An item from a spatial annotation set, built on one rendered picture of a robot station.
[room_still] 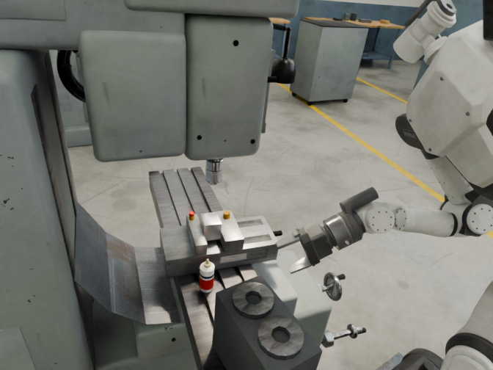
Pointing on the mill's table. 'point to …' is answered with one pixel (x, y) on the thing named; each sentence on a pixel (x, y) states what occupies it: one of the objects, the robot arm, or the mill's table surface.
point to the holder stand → (260, 330)
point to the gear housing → (221, 7)
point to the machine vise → (214, 247)
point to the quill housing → (225, 84)
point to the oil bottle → (206, 276)
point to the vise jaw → (230, 233)
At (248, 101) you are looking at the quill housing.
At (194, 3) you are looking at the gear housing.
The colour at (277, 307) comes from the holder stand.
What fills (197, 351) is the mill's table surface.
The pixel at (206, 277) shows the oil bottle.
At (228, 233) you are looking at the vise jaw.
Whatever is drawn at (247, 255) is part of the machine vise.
